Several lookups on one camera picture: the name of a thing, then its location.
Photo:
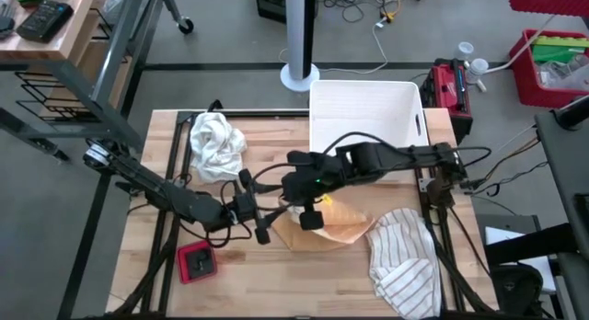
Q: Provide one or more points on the red ribbed panel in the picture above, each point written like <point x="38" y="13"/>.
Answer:
<point x="547" y="0"/>

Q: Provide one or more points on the black caster wheel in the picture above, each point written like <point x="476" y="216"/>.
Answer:
<point x="185" y="26"/>

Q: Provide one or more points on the yellow checked towel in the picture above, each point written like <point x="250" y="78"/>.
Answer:
<point x="340" y="223"/>

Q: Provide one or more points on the cardboard under workbench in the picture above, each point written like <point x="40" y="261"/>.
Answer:
<point x="78" y="72"/>

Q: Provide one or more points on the red plastic crate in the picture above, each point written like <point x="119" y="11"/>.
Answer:
<point x="524" y="81"/>

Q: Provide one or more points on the white crumpled towel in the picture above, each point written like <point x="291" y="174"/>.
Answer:
<point x="216" y="145"/>

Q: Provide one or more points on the translucent plastic bag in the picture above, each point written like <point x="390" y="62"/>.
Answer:
<point x="115" y="3"/>

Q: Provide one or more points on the black remote control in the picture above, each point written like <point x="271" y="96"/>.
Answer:
<point x="43" y="20"/>

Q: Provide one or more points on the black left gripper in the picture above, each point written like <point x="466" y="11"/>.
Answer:
<point x="244" y="207"/>

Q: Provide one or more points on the green plastic block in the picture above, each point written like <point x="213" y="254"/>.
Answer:
<point x="559" y="46"/>

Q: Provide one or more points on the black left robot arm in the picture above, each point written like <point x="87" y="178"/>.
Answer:
<point x="152" y="182"/>

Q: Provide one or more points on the grey metal workbench frame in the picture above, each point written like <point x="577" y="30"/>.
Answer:
<point x="117" y="44"/>

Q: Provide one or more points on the red black tool bag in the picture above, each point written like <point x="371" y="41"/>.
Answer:
<point x="444" y="92"/>

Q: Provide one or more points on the clear plastic bag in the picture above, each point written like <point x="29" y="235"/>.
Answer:
<point x="563" y="74"/>

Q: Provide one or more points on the small red black device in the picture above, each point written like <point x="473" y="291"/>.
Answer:
<point x="197" y="261"/>

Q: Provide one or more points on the white striped towel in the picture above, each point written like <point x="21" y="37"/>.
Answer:
<point x="405" y="265"/>

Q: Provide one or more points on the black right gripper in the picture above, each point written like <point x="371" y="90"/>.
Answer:
<point x="313" y="177"/>

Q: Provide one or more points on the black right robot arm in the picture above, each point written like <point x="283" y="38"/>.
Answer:
<point x="405" y="156"/>

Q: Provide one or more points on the black aluminium table frame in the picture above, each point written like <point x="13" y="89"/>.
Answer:
<point x="257" y="113"/>

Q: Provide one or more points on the yellow power plug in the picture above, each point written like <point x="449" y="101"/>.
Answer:
<point x="390" y="16"/>

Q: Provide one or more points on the black tube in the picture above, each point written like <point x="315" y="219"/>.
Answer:
<point x="573" y="113"/>

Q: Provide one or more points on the white black floor column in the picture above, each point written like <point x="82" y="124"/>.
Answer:
<point x="294" y="35"/>

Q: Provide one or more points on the white paper sheet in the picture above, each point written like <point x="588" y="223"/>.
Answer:
<point x="506" y="237"/>

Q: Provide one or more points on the white plastic bin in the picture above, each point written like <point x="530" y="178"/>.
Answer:
<point x="363" y="108"/>

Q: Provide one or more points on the wooden workbench top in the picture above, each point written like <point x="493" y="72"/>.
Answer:
<point x="55" y="39"/>

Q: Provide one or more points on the black round object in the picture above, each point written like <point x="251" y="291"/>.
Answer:
<point x="4" y="28"/>

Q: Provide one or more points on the black floor box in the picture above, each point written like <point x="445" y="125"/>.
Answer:
<point x="269" y="5"/>

